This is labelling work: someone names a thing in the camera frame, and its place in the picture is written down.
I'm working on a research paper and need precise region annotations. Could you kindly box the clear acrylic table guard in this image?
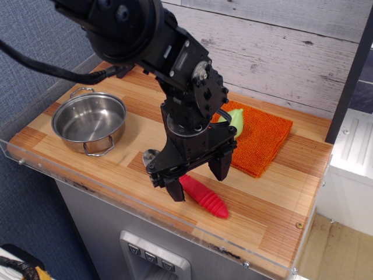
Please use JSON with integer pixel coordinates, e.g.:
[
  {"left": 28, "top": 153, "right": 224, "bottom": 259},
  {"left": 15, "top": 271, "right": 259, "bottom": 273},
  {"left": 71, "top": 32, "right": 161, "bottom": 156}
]
[{"left": 6, "top": 67, "right": 332, "bottom": 279}]

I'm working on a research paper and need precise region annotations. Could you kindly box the grey cabinet with button panel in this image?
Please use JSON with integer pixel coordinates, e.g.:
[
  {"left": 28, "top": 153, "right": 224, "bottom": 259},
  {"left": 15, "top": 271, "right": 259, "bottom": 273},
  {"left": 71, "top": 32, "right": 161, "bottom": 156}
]
[{"left": 57, "top": 181, "right": 266, "bottom": 279}]

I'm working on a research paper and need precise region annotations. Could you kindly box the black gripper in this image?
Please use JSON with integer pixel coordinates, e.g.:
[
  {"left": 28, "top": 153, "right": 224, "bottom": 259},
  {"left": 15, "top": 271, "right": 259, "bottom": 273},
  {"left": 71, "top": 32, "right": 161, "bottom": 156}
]
[{"left": 145, "top": 124, "right": 237, "bottom": 202}]

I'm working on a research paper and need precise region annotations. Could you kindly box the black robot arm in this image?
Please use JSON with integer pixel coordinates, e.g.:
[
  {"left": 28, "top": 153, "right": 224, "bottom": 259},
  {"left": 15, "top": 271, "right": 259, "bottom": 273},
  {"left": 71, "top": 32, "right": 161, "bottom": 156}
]
[{"left": 55, "top": 1, "right": 237, "bottom": 201}]

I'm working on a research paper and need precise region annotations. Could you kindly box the dark vertical post right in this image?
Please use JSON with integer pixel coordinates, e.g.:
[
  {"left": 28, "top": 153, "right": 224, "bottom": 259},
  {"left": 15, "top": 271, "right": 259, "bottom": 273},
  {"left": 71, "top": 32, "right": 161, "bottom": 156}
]
[{"left": 324, "top": 0, "right": 373, "bottom": 145}]

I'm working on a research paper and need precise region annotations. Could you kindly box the spoon with red handle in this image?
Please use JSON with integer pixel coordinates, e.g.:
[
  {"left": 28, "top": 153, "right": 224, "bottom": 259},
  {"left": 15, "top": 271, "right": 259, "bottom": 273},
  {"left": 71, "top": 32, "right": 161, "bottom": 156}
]
[{"left": 142, "top": 149, "right": 230, "bottom": 219}]

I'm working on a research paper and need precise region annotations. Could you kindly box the orange knitted cloth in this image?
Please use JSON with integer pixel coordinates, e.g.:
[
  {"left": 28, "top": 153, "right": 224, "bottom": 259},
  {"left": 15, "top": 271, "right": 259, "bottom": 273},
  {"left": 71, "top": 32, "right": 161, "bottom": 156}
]
[{"left": 223, "top": 101, "right": 293, "bottom": 178}]

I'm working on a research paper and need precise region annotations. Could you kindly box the yellow object bottom left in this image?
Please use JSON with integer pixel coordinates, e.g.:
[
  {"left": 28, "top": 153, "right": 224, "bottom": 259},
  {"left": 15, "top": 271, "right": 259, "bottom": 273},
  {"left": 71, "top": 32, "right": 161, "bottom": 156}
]
[{"left": 24, "top": 267, "right": 52, "bottom": 280}]

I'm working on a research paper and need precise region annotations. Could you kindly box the black braided cable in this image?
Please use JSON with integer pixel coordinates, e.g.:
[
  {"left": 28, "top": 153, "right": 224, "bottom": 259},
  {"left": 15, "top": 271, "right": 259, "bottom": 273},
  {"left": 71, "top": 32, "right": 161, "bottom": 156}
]
[{"left": 0, "top": 39, "right": 129, "bottom": 86}]

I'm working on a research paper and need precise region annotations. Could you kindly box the white appliance at right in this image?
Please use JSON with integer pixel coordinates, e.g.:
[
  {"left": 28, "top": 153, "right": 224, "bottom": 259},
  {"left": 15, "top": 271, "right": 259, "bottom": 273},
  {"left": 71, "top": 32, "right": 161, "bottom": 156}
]
[{"left": 316, "top": 109, "right": 372, "bottom": 235}]

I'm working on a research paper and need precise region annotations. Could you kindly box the green toy pear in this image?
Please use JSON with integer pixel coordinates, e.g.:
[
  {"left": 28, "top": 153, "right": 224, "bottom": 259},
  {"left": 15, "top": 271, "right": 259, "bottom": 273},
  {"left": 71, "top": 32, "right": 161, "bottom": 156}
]
[{"left": 226, "top": 108, "right": 244, "bottom": 138}]

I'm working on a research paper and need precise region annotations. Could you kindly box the small steel pot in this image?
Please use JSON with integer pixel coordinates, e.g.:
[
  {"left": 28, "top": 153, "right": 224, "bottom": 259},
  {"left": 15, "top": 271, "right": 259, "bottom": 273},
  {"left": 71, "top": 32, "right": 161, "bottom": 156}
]
[{"left": 51, "top": 87, "right": 127, "bottom": 157}]

